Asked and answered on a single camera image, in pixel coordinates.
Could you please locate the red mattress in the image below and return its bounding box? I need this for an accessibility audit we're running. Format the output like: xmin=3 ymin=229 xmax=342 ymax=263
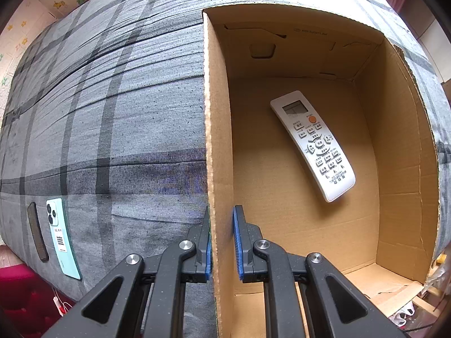
xmin=0 ymin=244 xmax=81 ymax=338

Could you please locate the white remote control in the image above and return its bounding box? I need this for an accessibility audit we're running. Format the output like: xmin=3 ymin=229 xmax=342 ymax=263
xmin=270 ymin=91 xmax=356 ymax=203

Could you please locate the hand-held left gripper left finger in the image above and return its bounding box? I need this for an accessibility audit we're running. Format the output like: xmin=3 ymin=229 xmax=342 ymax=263
xmin=41 ymin=206 xmax=214 ymax=338

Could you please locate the white plastic bag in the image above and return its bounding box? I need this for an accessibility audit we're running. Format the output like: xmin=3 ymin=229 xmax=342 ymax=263
xmin=389 ymin=303 xmax=418 ymax=326

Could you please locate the beige cabinet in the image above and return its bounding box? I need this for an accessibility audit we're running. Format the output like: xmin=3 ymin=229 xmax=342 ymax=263
xmin=402 ymin=7 xmax=451 ymax=85

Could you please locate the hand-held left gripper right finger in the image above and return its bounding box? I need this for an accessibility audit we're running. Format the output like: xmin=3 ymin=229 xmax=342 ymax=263
xmin=233 ymin=205 xmax=406 ymax=338

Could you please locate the grey plaid bedsheet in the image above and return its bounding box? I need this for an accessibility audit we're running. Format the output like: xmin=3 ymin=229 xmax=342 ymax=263
xmin=0 ymin=0 xmax=449 ymax=338

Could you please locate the brown cardboard box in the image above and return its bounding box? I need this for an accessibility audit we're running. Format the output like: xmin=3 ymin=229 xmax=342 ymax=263
xmin=202 ymin=3 xmax=442 ymax=338

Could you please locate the white cable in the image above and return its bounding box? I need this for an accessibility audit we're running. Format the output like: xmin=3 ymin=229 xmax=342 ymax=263
xmin=53 ymin=296 xmax=71 ymax=317

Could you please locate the wooden shelf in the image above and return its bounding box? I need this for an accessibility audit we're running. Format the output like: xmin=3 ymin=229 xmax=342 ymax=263
xmin=410 ymin=253 xmax=448 ymax=314

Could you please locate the mint green smartphone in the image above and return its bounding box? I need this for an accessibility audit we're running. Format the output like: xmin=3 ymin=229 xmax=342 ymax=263
xmin=46 ymin=198 xmax=83 ymax=280

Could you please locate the dark brown strap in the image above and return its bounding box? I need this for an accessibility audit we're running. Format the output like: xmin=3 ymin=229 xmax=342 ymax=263
xmin=27 ymin=202 xmax=49 ymax=263

